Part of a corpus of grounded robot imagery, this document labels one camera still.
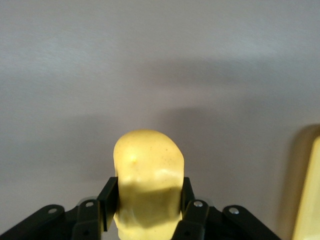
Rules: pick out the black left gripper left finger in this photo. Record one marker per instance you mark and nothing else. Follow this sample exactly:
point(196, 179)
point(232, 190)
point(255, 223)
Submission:
point(75, 225)

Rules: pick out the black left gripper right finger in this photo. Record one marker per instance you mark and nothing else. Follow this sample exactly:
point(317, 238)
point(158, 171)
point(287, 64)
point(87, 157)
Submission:
point(205, 225)

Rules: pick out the yellow potato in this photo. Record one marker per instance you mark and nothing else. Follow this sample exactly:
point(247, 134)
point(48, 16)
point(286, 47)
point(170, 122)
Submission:
point(150, 162)

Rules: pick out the yellow plastic tray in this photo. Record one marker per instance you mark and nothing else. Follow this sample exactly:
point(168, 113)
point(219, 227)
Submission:
point(310, 195)

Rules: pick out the brown table mat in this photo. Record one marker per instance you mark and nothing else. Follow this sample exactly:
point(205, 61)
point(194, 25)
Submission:
point(150, 62)

